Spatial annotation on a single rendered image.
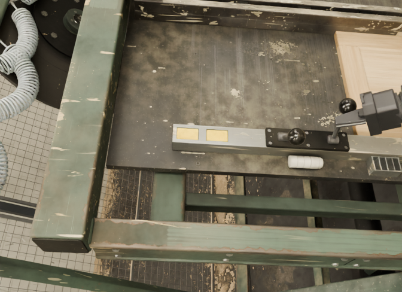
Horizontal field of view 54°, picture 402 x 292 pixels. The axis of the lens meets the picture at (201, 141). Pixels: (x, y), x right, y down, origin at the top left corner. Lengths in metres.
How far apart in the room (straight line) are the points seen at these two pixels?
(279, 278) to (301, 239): 2.06
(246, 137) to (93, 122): 0.35
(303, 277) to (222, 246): 1.99
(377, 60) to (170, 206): 0.72
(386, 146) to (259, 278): 2.14
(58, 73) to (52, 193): 0.83
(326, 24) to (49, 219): 0.91
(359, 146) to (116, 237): 0.60
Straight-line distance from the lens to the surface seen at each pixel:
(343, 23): 1.26
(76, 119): 0.89
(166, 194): 0.93
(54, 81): 1.56
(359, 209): 1.05
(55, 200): 0.81
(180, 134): 0.92
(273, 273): 2.96
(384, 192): 2.54
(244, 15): 1.18
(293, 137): 0.83
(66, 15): 1.71
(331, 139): 0.97
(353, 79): 1.17
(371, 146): 1.03
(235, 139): 0.93
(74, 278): 1.38
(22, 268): 1.31
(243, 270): 2.01
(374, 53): 1.27
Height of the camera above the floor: 2.12
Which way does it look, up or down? 31 degrees down
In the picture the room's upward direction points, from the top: 69 degrees counter-clockwise
